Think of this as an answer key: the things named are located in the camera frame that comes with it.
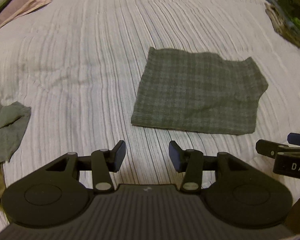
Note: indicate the stack of folded clothes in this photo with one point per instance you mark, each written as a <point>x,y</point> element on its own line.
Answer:
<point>285,18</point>

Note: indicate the grey plaid garment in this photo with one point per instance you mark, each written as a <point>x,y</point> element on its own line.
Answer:
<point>198,92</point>

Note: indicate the dark green grey garment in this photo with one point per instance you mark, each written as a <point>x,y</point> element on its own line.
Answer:
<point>14,120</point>

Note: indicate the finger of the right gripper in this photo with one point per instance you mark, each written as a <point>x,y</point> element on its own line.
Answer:
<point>271,149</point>
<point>294,138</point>

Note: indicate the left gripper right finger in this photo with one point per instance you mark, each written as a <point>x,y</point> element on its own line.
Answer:
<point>192,163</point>

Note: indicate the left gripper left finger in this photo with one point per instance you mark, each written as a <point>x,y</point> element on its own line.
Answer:
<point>101,163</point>

